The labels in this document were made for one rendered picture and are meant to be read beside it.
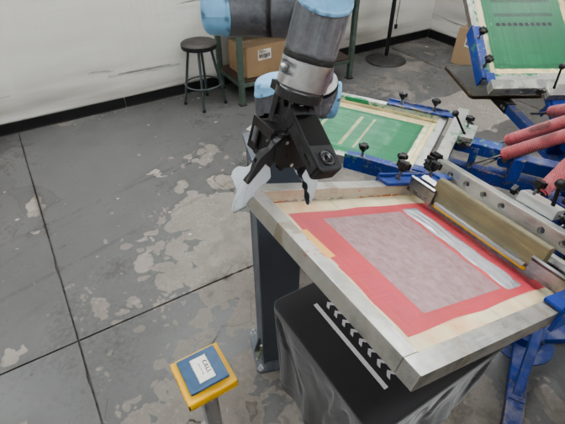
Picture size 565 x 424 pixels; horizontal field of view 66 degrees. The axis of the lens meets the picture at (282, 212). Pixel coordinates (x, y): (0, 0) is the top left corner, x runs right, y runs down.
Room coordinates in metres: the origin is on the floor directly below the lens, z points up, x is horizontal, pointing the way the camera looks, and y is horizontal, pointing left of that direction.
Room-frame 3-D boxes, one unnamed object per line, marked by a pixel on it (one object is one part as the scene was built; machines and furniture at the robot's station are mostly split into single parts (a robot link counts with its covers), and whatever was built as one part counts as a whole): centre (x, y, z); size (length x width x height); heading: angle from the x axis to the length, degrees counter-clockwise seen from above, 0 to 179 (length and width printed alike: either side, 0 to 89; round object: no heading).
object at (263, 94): (1.27, 0.02, 1.37); 0.13 x 0.12 x 0.14; 85
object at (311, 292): (0.74, -0.30, 0.95); 0.48 x 0.44 x 0.01; 122
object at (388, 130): (1.76, -0.45, 1.05); 1.08 x 0.61 x 0.23; 62
